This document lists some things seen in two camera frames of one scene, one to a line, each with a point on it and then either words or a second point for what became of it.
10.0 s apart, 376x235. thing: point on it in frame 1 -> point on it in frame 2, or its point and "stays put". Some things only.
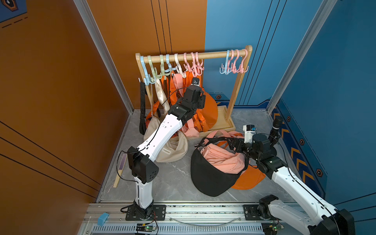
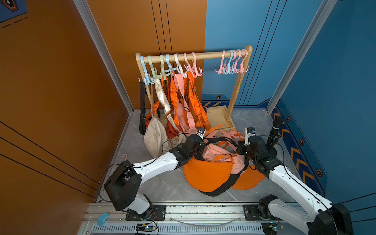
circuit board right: [271, 228] stays put
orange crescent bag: [208, 116] -> [209, 176]
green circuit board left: [145, 227] stays put
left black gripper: [201, 101] -> [201, 147]
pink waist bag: [223, 159] stays put
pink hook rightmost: [242, 66] stays put
